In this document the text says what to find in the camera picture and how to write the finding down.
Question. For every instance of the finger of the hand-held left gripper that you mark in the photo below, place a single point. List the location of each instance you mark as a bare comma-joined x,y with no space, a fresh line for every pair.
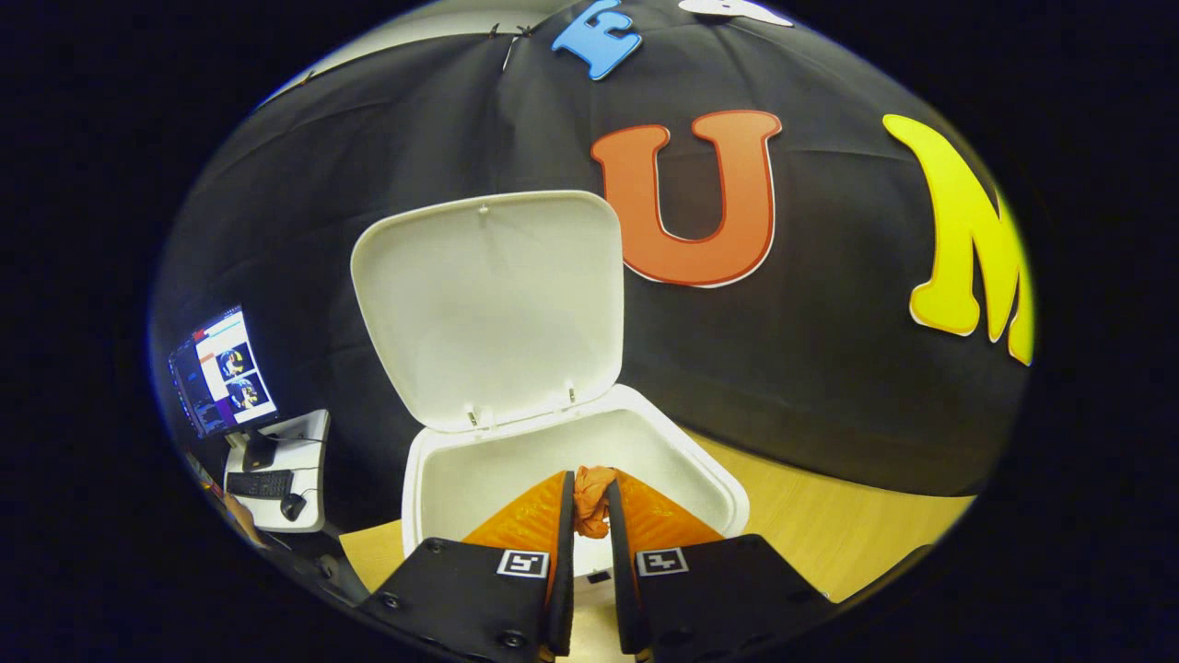
318,566

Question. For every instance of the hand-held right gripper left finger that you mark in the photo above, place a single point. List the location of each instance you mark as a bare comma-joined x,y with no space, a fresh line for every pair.
479,599

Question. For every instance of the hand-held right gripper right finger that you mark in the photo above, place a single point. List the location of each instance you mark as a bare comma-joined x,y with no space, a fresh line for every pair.
709,599

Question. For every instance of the orange paper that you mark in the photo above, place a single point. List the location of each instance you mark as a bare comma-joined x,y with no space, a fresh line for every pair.
592,502

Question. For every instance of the white desktop garbage bin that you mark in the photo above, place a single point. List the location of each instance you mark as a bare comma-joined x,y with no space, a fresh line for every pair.
488,313

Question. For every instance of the wooden desktop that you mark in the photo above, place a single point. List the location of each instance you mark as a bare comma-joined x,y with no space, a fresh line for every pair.
829,525

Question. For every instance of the black computer mouse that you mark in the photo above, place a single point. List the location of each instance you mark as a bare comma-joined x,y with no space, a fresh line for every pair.
293,506

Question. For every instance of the black keyboard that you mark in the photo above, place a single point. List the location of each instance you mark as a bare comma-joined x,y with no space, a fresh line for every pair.
261,484

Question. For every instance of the white side table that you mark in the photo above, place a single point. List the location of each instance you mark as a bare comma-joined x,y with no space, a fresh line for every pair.
309,442

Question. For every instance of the computer monitor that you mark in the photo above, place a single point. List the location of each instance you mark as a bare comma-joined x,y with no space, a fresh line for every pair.
223,373

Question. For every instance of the black backdrop cloth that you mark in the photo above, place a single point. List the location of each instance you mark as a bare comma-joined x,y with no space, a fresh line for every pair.
783,387

